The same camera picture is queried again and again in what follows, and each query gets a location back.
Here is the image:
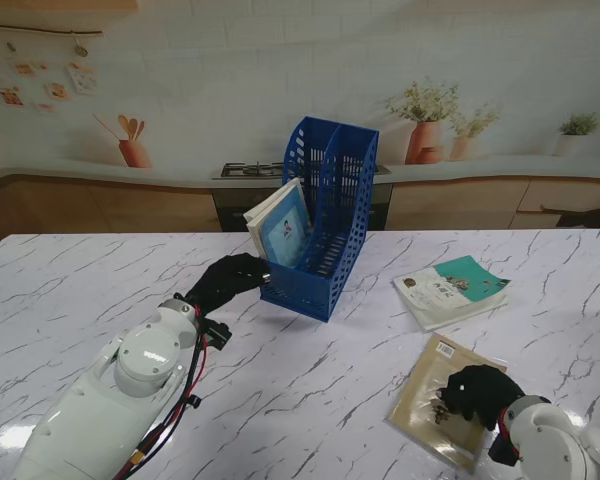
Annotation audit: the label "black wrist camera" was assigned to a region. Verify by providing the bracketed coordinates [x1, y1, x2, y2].
[202, 319, 232, 352]
[487, 432, 520, 468]

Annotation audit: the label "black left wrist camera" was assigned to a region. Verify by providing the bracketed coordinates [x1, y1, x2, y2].
[202, 319, 232, 352]

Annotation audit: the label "blue perforated plastic file holder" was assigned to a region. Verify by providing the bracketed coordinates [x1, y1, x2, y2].
[255, 115, 381, 323]

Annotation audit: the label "light blue paperback book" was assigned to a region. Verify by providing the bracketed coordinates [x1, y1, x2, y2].
[247, 187, 315, 270]

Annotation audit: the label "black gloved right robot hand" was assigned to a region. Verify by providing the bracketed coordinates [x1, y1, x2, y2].
[438, 364, 527, 432]

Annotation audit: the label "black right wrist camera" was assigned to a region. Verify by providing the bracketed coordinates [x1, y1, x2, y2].
[487, 432, 520, 468]

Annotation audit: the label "white and teal book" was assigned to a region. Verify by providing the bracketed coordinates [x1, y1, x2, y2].
[392, 255, 511, 333]

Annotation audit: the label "beige book with barcode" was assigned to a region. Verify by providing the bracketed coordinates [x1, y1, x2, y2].
[384, 333, 510, 475]

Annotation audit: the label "red black left arm cables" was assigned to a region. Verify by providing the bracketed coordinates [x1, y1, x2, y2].
[109, 307, 212, 480]

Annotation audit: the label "red black right arm cables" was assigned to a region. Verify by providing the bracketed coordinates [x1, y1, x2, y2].
[497, 409, 525, 459]

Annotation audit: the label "white and yellow book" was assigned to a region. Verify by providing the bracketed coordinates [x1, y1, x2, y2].
[243, 177, 306, 226]

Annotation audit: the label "red black arm cables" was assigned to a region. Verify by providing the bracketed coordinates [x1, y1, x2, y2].
[109, 307, 212, 480]
[497, 409, 525, 459]

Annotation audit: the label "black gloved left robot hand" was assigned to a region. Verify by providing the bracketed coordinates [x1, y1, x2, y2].
[184, 253, 273, 320]

